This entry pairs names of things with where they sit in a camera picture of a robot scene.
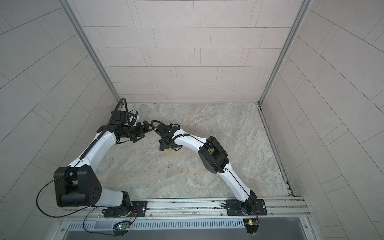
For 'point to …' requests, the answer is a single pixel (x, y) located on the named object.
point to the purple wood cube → (159, 148)
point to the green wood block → (212, 150)
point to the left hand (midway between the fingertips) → (152, 128)
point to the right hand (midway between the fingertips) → (168, 146)
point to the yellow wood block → (168, 149)
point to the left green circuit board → (121, 226)
